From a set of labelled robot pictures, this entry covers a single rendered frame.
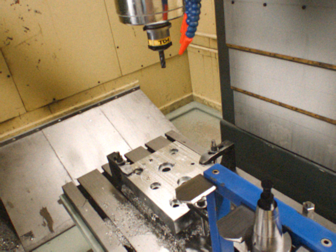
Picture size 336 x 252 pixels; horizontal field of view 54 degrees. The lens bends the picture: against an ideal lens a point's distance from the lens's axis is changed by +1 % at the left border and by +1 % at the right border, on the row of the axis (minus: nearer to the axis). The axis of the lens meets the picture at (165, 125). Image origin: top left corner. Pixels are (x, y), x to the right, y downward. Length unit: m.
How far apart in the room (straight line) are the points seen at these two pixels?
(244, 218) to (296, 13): 0.64
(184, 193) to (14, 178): 1.17
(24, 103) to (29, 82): 0.11
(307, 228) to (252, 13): 0.75
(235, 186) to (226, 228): 0.09
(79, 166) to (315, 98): 1.07
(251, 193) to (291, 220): 0.08
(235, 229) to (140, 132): 1.27
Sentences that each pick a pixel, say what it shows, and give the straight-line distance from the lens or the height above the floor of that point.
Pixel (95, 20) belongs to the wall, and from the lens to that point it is 1.79.
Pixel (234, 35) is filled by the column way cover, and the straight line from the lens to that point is 1.20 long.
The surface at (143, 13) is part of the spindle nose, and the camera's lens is 0.66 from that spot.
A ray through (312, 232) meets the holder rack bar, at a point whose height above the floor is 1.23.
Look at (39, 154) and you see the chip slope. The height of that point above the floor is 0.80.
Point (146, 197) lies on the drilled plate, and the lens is 0.97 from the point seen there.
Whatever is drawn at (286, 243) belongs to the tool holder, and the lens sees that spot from 0.52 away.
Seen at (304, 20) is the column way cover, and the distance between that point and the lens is 1.02.
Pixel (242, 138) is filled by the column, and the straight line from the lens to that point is 1.41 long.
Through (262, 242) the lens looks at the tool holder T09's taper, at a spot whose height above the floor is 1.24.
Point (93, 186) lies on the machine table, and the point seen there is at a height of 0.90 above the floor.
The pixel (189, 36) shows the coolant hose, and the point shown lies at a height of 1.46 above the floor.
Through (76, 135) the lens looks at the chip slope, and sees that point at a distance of 1.75.
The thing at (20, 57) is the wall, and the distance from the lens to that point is 1.69.
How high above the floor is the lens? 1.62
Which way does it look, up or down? 30 degrees down
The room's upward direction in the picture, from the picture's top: 10 degrees counter-clockwise
